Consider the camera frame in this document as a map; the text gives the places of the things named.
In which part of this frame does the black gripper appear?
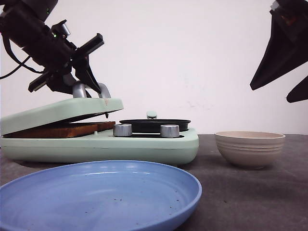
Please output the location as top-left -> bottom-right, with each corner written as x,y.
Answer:
27,33 -> 104,98
250,0 -> 308,90

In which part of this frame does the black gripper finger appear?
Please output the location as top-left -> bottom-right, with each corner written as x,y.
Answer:
286,76 -> 308,103

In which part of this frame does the mint green breakfast maker lid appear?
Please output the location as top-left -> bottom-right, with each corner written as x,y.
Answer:
0,81 -> 125,136

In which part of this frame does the toast slice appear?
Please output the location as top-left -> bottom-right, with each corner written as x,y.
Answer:
3,121 -> 116,139

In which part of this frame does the beige ribbed bowl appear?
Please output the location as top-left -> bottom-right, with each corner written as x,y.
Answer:
215,131 -> 286,169

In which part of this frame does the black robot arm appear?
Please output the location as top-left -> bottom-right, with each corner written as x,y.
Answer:
0,0 -> 104,95

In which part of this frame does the mint green breakfast maker base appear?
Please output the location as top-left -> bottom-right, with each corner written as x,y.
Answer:
0,128 -> 199,165

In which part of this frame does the left silver knob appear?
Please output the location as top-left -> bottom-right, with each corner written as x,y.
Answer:
113,124 -> 132,137

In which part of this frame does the silver knob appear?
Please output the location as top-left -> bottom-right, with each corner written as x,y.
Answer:
113,124 -> 132,137
160,125 -> 180,138

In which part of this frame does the small black frying pan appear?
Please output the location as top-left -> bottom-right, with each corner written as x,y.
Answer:
119,118 -> 191,133

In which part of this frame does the right silver knob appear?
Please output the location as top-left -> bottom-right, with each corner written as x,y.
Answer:
160,125 -> 180,138

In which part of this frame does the grey table cloth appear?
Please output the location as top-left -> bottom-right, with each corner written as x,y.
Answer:
0,135 -> 308,231

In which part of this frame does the blue plate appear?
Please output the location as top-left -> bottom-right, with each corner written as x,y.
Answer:
0,161 -> 202,231

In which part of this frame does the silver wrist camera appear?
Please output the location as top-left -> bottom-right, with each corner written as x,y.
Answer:
51,20 -> 70,39

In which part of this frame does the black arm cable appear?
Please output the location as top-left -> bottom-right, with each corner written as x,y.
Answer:
0,33 -> 46,80

